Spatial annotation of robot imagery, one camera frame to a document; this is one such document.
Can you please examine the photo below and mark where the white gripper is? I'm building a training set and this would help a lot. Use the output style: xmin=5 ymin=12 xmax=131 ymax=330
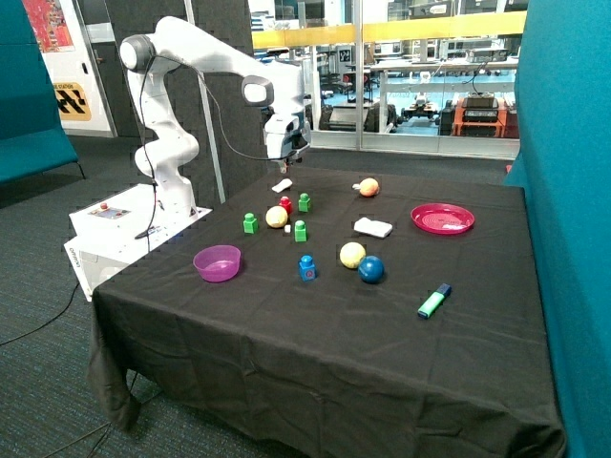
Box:
xmin=263 ymin=114 xmax=311 ymax=174

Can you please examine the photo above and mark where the green block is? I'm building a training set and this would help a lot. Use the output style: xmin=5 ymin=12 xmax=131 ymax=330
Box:
xmin=242 ymin=213 xmax=259 ymax=235
xmin=293 ymin=220 xmax=307 ymax=242
xmin=298 ymin=193 xmax=311 ymax=213

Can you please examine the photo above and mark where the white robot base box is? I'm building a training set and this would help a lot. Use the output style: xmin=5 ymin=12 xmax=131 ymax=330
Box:
xmin=64 ymin=184 xmax=211 ymax=301

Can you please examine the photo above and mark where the white small object far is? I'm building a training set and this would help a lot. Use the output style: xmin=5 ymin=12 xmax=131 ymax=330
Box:
xmin=271 ymin=178 xmax=293 ymax=194

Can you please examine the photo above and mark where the red block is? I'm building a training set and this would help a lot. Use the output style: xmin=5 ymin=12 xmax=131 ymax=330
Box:
xmin=279 ymin=196 xmax=292 ymax=215

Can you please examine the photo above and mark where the yellow ball left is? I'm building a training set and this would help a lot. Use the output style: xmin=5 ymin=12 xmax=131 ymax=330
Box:
xmin=265 ymin=205 xmax=288 ymax=229

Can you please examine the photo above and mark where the yellow ball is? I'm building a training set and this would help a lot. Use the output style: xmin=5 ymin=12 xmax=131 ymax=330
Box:
xmin=339 ymin=241 xmax=367 ymax=269
xmin=265 ymin=205 xmax=288 ymax=229

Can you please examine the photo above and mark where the orange peach toy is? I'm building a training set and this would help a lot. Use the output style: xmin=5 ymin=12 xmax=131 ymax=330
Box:
xmin=352 ymin=177 xmax=380 ymax=198

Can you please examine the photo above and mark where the blue block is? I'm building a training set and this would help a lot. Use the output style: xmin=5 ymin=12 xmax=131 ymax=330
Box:
xmin=299 ymin=255 xmax=317 ymax=281

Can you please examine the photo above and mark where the yellow ball centre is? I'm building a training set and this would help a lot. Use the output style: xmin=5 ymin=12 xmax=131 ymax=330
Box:
xmin=339 ymin=241 xmax=367 ymax=269

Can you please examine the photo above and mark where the white sponge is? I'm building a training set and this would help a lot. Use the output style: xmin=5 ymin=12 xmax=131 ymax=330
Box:
xmin=353 ymin=217 xmax=393 ymax=239

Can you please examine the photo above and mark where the purple bowl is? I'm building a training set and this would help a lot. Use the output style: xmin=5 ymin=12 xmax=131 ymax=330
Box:
xmin=193 ymin=244 xmax=242 ymax=282

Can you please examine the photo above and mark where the blue ball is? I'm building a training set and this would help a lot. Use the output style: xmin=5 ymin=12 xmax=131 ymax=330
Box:
xmin=357 ymin=256 xmax=385 ymax=284

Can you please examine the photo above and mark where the black tablecloth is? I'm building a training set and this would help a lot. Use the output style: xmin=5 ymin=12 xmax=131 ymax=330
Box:
xmin=88 ymin=167 xmax=567 ymax=457

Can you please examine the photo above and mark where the pink plate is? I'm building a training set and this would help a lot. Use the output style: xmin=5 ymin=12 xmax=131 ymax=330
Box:
xmin=411 ymin=202 xmax=475 ymax=236

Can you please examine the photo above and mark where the green highlighter pen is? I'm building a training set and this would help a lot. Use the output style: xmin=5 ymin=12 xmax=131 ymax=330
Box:
xmin=417 ymin=283 xmax=453 ymax=320

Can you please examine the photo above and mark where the orange black machine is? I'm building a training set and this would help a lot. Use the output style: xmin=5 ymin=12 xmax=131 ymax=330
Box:
xmin=452 ymin=93 xmax=508 ymax=138

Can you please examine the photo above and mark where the yellow black sign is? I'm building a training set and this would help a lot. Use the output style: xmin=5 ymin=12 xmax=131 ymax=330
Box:
xmin=53 ymin=82 xmax=92 ymax=122

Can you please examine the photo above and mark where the teal sofa left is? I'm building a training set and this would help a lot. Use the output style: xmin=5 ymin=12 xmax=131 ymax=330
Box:
xmin=0 ymin=0 xmax=78 ymax=183

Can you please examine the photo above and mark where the teal partition right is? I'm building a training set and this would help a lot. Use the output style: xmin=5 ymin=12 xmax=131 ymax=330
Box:
xmin=506 ymin=1 xmax=610 ymax=457

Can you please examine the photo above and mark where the red poster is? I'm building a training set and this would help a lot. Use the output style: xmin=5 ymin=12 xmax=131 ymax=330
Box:
xmin=22 ymin=0 xmax=74 ymax=53

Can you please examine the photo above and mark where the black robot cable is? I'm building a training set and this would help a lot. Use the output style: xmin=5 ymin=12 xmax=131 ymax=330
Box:
xmin=134 ymin=52 xmax=287 ymax=240

